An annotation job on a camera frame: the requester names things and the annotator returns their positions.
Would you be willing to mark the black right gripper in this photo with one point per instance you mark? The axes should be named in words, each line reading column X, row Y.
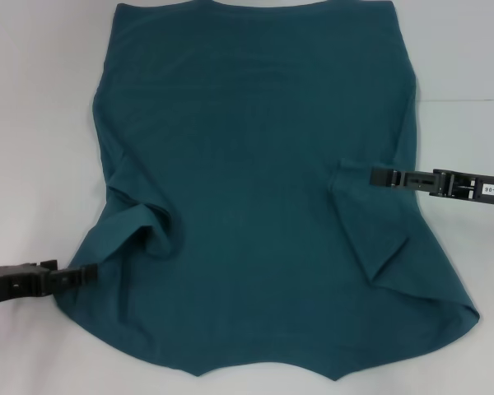
column 457, row 187

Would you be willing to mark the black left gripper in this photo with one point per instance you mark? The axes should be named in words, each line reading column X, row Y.
column 16, row 282

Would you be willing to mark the blue-green t-shirt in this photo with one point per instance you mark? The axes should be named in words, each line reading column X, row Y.
column 251, row 144

